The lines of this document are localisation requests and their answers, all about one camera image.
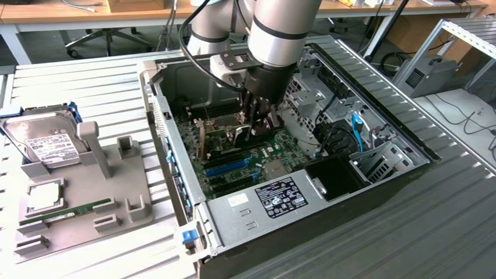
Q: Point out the green graphics card metal bracket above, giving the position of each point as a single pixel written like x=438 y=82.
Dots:
x=221 y=139

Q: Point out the black slanted pole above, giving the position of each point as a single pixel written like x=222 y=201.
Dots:
x=394 y=20

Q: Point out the black expansion slot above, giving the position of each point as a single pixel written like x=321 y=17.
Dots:
x=233 y=181
x=237 y=189
x=225 y=160

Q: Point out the silver power supply with label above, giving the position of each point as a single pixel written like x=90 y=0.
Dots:
x=241 y=221

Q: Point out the silver perforated disk bay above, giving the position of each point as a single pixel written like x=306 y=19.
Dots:
x=306 y=116

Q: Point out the cardboard box on desk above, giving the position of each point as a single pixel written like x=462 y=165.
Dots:
x=135 y=5

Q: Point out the large brown cardboard box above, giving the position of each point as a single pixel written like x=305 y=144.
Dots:
x=419 y=32

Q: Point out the grey equipment box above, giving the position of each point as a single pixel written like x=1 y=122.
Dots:
x=438 y=75

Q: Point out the silver CPU chip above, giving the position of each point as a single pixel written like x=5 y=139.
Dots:
x=45 y=197

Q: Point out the blue case latch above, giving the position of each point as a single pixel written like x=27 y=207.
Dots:
x=189 y=236

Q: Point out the grey plastic parts rack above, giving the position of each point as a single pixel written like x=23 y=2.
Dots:
x=78 y=203

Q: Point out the open black PC case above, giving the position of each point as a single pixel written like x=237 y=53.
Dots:
x=271 y=241

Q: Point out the black office chair base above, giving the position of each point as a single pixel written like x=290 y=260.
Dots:
x=109 y=35
x=339 y=27

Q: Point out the aluminium profile frame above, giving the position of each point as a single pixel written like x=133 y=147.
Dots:
x=465 y=29

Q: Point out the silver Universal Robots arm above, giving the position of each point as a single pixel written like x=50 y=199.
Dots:
x=279 y=29

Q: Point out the wooden desk white frame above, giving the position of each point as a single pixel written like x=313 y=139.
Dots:
x=47 y=14
x=442 y=8

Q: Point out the CPU socket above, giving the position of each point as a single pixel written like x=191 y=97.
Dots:
x=223 y=122

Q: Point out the green RAM stick white label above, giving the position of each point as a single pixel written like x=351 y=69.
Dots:
x=58 y=216

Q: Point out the silver slotted disk bay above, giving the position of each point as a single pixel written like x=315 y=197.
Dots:
x=379 y=165

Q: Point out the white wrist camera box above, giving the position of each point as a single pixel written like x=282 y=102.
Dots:
x=229 y=71

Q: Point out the thin metal locking lever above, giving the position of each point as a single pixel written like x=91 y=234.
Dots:
x=209 y=113

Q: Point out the hard disk with blue carrier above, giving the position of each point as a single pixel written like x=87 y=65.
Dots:
x=43 y=136

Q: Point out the silver chipset heatsink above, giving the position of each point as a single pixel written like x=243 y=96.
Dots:
x=275 y=170

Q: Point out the black RAM slot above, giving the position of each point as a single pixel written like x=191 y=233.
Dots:
x=214 y=106

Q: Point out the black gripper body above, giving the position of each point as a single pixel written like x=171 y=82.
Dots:
x=271 y=84

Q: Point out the green motherboard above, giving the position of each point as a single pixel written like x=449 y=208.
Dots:
x=279 y=151

